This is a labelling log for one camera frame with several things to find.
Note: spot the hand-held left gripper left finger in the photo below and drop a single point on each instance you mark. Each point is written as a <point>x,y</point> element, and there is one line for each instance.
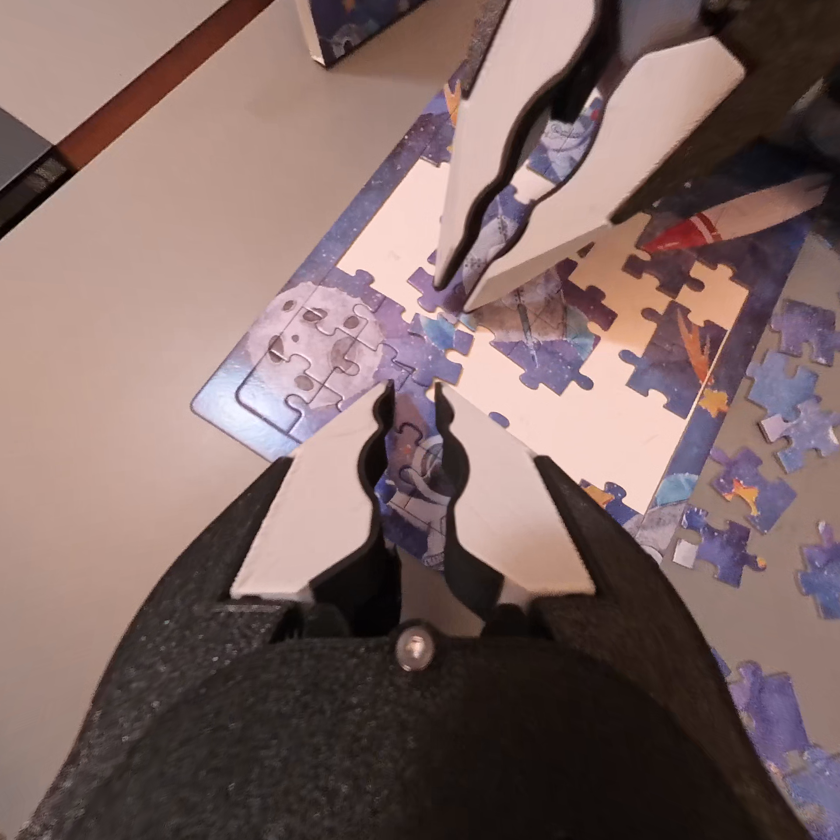
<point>308,525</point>

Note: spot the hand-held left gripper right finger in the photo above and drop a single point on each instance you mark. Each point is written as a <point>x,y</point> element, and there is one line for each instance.
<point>525,525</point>

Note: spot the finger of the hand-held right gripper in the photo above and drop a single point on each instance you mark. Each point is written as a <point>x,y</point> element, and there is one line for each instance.
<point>499,85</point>
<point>643,131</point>

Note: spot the space puzzle board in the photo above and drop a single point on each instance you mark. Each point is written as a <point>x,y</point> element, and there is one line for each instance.
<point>220,397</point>

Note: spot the puzzle pieces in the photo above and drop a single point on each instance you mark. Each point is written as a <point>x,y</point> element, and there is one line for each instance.
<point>781,387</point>

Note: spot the grey desk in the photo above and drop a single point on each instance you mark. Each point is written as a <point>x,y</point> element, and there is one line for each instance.
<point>131,328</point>

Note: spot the illustrated puzzle box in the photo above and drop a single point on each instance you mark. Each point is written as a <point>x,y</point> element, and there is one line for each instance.
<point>367,26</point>

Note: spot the dark grey flat panel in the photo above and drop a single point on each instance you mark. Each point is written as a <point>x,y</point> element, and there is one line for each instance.
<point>19,157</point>

